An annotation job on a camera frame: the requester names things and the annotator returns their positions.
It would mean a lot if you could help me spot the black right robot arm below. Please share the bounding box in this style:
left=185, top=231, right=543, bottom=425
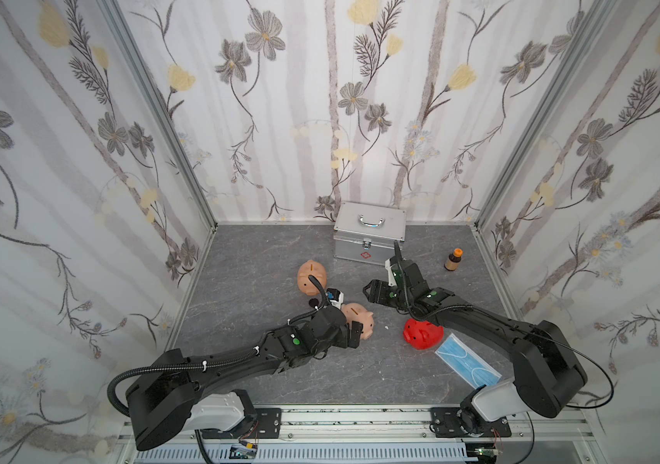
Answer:
left=363, top=244, right=588, bottom=425

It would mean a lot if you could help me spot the small brown orange-capped bottle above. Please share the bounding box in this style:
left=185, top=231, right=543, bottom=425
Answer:
left=445, top=249, right=463, bottom=272

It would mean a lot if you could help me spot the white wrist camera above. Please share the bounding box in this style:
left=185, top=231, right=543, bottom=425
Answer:
left=326, top=288, right=344, bottom=309
left=384, top=257, right=399, bottom=287

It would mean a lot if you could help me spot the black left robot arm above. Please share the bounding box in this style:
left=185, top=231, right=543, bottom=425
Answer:
left=107, top=276, right=364, bottom=452

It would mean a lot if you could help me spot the pink piggy bank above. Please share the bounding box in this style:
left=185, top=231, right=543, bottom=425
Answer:
left=296, top=260, right=327, bottom=297
left=341, top=303, right=374, bottom=340

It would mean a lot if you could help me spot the red piggy bank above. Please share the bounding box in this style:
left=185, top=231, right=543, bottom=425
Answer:
left=402, top=318, right=444, bottom=350

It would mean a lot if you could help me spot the silver aluminium first aid case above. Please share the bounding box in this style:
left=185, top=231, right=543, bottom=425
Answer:
left=333, top=202, right=406, bottom=266

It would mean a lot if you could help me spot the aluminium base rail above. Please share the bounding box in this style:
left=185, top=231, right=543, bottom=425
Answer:
left=114, top=405, right=608, bottom=463

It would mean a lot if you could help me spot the blue face mask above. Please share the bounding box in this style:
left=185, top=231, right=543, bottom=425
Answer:
left=435, top=334, right=501, bottom=389

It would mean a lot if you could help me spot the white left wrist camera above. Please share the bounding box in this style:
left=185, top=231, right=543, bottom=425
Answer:
left=326, top=288, right=344, bottom=309

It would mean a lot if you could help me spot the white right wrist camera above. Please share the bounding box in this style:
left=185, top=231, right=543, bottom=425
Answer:
left=384, top=257, right=399, bottom=287

